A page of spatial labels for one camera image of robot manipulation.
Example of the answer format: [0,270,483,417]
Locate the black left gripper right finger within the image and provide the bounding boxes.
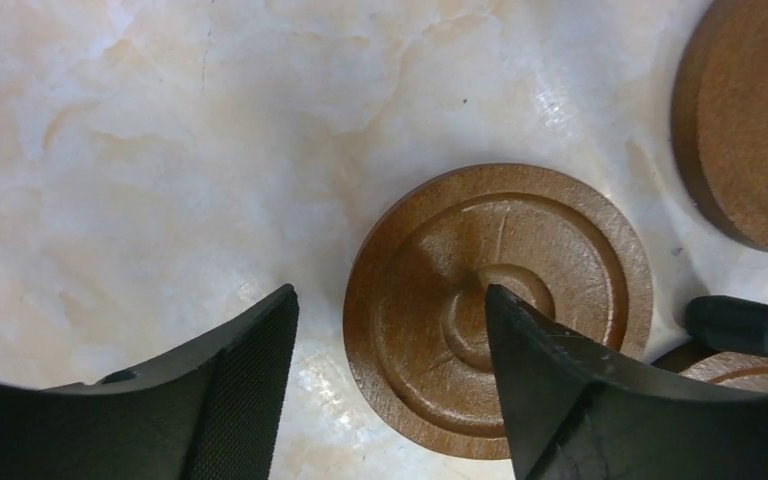
[485,284,768,479]

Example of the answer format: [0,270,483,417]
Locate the dark brown wooden coaster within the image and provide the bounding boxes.
[670,1,768,252]

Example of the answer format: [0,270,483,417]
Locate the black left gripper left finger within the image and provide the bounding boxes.
[0,284,299,479]

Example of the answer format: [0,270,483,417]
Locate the dark brown ridged coaster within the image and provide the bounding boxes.
[343,163,653,460]

